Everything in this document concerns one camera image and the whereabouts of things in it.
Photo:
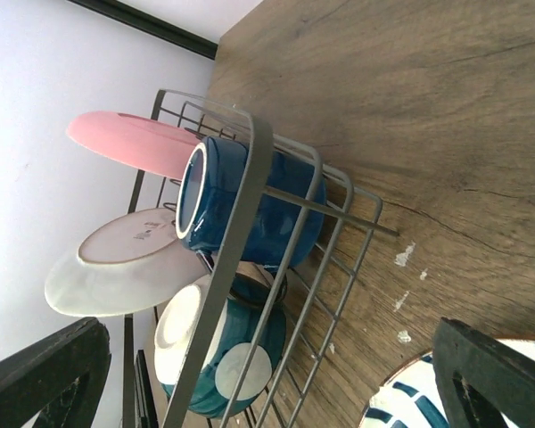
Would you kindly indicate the dark blue mug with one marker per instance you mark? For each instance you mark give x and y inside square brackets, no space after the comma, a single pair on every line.
[207,196]

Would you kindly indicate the black aluminium enclosure frame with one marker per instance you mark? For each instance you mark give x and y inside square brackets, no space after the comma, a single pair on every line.
[142,21]

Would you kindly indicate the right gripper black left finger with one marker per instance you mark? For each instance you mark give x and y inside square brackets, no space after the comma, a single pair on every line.
[59,380]

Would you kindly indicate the cream upturned bowl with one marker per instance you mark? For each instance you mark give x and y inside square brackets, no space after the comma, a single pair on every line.
[228,349]

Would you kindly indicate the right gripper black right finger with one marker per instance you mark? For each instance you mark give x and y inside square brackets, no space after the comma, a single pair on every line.
[481,382]

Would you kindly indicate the pink plastic bear plate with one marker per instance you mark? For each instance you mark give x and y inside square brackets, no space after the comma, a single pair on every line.
[138,142]

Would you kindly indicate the red plate with teal flower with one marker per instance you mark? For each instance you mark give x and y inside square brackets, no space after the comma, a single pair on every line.
[132,263]

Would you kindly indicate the grey wire dish rack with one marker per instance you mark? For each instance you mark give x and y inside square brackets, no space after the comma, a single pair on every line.
[356,213]

